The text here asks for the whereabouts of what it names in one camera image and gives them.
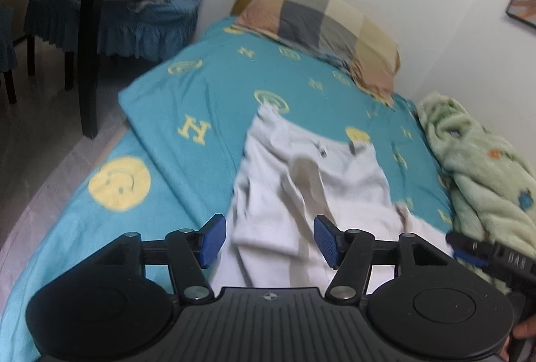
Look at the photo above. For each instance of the green fleece blanket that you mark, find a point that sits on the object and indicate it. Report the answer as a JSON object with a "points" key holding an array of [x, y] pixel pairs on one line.
{"points": [[481, 173]]}

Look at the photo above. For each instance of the chair with blue cover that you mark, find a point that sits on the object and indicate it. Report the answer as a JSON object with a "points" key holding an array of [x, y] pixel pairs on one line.
{"points": [[146, 18]]}

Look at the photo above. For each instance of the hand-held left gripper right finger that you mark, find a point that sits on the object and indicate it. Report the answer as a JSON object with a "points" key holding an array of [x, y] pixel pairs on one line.
{"points": [[326, 240]]}

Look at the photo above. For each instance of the white t-shirt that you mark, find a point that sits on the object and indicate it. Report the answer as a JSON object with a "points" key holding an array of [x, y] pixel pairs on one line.
{"points": [[293, 178]]}

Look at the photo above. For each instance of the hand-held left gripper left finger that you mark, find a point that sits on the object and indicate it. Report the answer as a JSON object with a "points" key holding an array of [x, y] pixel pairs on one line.
{"points": [[213, 238]]}

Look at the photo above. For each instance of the person's right hand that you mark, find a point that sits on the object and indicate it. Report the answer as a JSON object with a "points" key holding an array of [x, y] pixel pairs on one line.
{"points": [[528, 332]]}

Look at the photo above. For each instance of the plaid pillow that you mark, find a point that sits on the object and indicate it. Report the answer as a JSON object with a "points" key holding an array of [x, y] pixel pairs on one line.
{"points": [[318, 18]]}

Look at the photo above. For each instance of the teal printed quilt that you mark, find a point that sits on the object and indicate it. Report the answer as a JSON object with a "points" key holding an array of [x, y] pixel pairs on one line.
{"points": [[201, 69]]}

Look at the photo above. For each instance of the teal printed bed sheet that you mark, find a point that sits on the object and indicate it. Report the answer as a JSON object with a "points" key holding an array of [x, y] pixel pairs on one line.
{"points": [[83, 219]]}

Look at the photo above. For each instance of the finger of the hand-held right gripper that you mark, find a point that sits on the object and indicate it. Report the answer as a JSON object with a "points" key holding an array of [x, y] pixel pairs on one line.
{"points": [[469, 247]]}

